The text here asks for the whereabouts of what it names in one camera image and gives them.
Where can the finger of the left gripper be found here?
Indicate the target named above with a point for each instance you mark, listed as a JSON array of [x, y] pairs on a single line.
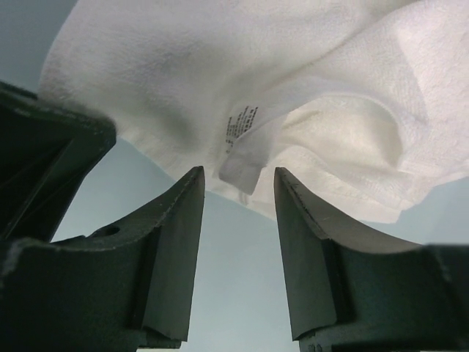
[[46, 152]]

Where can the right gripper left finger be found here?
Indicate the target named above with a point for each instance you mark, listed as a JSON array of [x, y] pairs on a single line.
[[127, 286]]

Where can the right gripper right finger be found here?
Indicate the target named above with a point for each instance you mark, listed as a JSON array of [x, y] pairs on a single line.
[[353, 288]]

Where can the white towel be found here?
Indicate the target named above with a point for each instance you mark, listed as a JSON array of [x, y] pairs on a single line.
[[365, 102]]

